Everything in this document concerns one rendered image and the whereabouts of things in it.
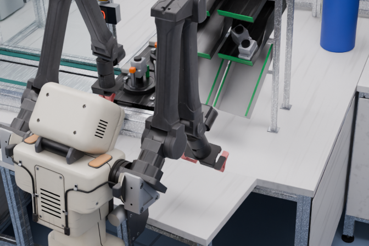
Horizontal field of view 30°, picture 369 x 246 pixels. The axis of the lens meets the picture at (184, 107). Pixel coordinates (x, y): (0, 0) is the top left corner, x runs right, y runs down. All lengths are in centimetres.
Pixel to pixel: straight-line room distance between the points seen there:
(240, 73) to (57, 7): 77
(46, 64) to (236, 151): 80
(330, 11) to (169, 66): 144
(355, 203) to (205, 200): 115
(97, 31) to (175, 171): 55
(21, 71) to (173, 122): 129
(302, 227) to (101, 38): 94
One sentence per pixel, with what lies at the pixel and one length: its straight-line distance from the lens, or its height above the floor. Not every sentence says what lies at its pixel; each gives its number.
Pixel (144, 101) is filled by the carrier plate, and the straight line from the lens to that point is 256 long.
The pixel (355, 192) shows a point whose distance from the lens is 321.
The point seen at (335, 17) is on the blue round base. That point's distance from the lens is 307.
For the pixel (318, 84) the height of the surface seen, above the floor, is 86.
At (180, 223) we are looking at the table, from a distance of 217.
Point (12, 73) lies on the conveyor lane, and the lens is 298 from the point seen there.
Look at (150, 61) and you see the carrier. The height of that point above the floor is 97.
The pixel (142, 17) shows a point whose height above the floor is 86.
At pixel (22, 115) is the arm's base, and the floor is 124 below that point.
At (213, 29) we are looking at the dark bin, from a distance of 245.
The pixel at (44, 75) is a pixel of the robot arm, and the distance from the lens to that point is 205.
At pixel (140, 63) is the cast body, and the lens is 259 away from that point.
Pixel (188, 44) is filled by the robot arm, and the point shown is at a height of 149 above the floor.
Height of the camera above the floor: 230
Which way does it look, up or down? 32 degrees down
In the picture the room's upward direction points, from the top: 2 degrees counter-clockwise
